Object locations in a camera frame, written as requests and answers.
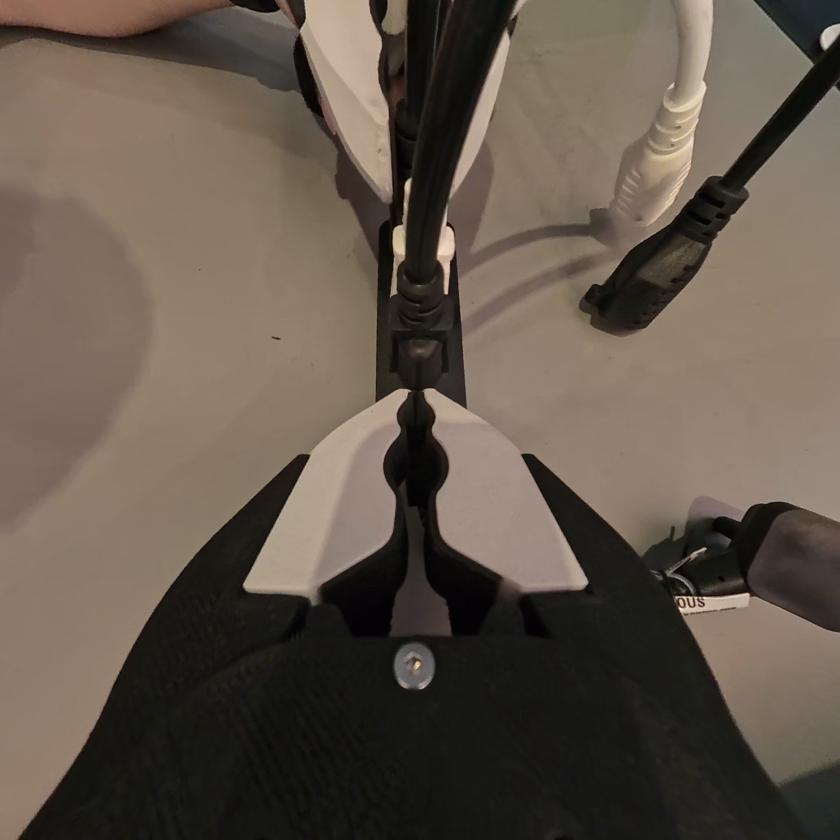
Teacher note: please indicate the person's left forearm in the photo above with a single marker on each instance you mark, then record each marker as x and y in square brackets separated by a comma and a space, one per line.
[98, 16]

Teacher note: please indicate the black power strip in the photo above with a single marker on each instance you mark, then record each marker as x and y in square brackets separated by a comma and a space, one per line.
[456, 354]

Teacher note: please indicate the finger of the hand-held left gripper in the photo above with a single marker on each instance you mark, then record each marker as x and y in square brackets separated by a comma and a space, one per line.
[487, 105]
[341, 65]

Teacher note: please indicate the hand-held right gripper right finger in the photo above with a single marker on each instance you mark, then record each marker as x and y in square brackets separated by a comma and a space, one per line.
[505, 518]

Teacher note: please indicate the white warning tag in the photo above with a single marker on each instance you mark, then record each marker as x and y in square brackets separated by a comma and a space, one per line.
[709, 602]

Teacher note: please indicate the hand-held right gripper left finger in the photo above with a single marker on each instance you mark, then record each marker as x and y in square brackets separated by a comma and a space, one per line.
[328, 525]

